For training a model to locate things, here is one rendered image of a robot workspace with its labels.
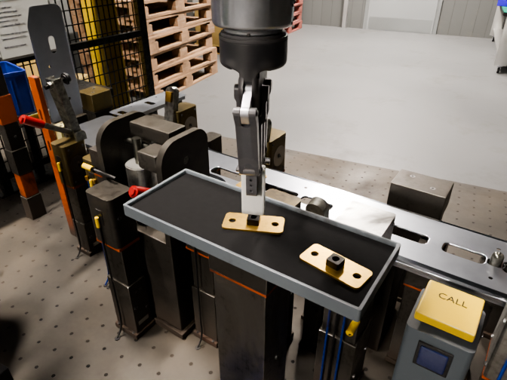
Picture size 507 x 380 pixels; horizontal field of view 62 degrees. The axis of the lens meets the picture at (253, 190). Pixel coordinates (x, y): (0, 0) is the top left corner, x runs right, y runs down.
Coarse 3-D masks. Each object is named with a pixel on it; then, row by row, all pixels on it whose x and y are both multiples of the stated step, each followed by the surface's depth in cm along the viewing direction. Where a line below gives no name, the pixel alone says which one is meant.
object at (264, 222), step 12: (228, 216) 60; (240, 216) 60; (252, 216) 58; (264, 216) 60; (276, 216) 60; (228, 228) 57; (240, 228) 57; (252, 228) 57; (264, 228) 57; (276, 228) 57
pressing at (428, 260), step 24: (96, 120) 136; (216, 168) 108; (312, 192) 97; (336, 192) 97; (336, 216) 88; (408, 216) 88; (408, 240) 82; (432, 240) 82; (456, 240) 82; (480, 240) 82; (504, 240) 82; (408, 264) 75; (432, 264) 75; (456, 264) 75; (480, 264) 75; (504, 264) 75; (456, 288) 72; (480, 288) 70; (504, 288) 70
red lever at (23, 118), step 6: (24, 120) 97; (30, 120) 98; (36, 120) 100; (42, 120) 102; (36, 126) 100; (42, 126) 101; (48, 126) 103; (54, 126) 104; (60, 132) 106; (66, 132) 108
